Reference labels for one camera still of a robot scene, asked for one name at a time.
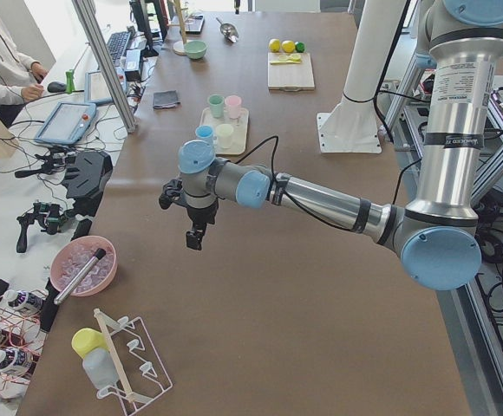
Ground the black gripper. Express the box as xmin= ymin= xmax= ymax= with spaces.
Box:
xmin=158 ymin=178 xmax=218 ymax=250

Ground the blue plastic cup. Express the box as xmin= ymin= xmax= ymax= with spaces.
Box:
xmin=194 ymin=125 xmax=214 ymax=146

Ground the cream plastic cup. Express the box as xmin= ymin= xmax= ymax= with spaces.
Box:
xmin=215 ymin=123 xmax=234 ymax=149

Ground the green plastic cup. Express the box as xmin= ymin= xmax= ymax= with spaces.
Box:
xmin=207 ymin=94 xmax=225 ymax=119

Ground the pink plastic cup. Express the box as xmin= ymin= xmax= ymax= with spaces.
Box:
xmin=225 ymin=94 xmax=242 ymax=120

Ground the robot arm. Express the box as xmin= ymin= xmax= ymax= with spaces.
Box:
xmin=159 ymin=1 xmax=503 ymax=290

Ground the cream rabbit tray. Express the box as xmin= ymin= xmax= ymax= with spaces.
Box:
xmin=199 ymin=107 xmax=249 ymax=156

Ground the pink bowl with ice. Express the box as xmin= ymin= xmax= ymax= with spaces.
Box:
xmin=49 ymin=235 xmax=119 ymax=298

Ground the grey cloth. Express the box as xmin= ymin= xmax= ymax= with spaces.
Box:
xmin=153 ymin=90 xmax=180 ymax=109

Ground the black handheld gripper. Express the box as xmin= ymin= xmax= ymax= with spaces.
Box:
xmin=16 ymin=201 xmax=70 ymax=253

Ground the yellow cup on rack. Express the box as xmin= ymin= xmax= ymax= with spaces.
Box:
xmin=71 ymin=328 xmax=108 ymax=359

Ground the clear cup on rack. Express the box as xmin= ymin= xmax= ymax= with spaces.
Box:
xmin=82 ymin=348 xmax=120 ymax=390

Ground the blue teach pendant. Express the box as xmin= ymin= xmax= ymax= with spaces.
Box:
xmin=34 ymin=102 xmax=96 ymax=146

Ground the green bowl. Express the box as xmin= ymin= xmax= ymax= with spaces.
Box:
xmin=184 ymin=40 xmax=207 ymax=60

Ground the wooden mug tree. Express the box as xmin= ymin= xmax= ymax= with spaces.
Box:
xmin=167 ymin=0 xmax=187 ymax=56

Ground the wooden cutting board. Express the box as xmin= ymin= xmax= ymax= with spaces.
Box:
xmin=267 ymin=52 xmax=315 ymax=91

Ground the yellow plastic knife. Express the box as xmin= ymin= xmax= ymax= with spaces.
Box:
xmin=269 ymin=60 xmax=302 ymax=65

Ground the computer mouse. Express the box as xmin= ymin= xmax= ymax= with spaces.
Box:
xmin=47 ymin=81 xmax=67 ymax=94

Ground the whole lemon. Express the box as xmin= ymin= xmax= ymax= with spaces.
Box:
xmin=268 ymin=38 xmax=281 ymax=53
xmin=281 ymin=40 xmax=296 ymax=54

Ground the black keyboard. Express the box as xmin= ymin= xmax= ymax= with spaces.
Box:
xmin=106 ymin=31 xmax=131 ymax=66

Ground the metal scoop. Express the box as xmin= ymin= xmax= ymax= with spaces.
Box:
xmin=216 ymin=16 xmax=239 ymax=43

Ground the green lime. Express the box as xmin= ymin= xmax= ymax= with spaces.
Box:
xmin=295 ymin=42 xmax=306 ymax=53

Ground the seated person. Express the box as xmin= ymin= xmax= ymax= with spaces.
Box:
xmin=0 ymin=18 xmax=48 ymax=127

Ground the metal scoop handle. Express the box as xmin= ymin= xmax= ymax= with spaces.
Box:
xmin=53 ymin=248 xmax=107 ymax=305

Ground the white wire rack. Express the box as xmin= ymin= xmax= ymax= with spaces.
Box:
xmin=94 ymin=309 xmax=173 ymax=415

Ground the aluminium frame post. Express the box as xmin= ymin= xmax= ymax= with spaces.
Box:
xmin=71 ymin=0 xmax=137 ymax=133

